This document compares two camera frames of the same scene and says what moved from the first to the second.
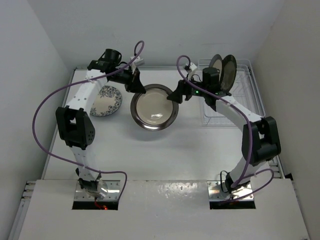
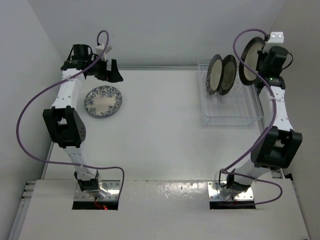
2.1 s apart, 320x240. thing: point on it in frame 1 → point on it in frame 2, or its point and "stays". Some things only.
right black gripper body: (191, 90) → (261, 65)
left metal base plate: (113, 193) stays
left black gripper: (134, 85) → (112, 76)
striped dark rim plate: (228, 72) stays
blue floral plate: (108, 101) stays
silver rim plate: (152, 110) → (248, 56)
